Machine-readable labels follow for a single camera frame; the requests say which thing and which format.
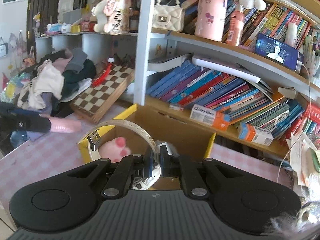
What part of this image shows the pink plush pig toy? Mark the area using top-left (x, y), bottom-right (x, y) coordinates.
top-left (98, 137), bottom-right (131, 163)

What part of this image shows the yellow cardboard box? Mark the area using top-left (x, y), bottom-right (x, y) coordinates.
top-left (78, 119), bottom-right (215, 199)

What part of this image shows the pile of clothes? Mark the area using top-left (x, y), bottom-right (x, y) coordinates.
top-left (1, 48), bottom-right (97, 114)

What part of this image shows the wooden chess board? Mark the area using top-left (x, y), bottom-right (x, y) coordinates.
top-left (70, 64), bottom-right (135, 124)

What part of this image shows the orange white medicine box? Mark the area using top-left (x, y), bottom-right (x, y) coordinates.
top-left (190, 104), bottom-right (230, 131)

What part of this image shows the row of leaning books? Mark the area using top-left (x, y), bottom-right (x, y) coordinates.
top-left (146, 60), bottom-right (304, 139)

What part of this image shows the stack of papers and books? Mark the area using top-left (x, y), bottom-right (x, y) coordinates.
top-left (285, 103), bottom-right (319, 202)

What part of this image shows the white plush cat figure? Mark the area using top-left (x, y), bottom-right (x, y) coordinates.
top-left (92, 0), bottom-right (131, 35)

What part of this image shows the cream quilted handbag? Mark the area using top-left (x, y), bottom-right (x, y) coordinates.
top-left (152, 0), bottom-right (185, 32)

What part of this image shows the phone playing video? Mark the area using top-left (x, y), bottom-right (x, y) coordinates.
top-left (254, 33), bottom-right (303, 73)

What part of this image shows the pink cup on shelf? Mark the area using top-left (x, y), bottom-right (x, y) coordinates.
top-left (195, 0), bottom-right (228, 42)

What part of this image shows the white bookshelf frame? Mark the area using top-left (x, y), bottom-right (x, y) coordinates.
top-left (35, 0), bottom-right (320, 158)

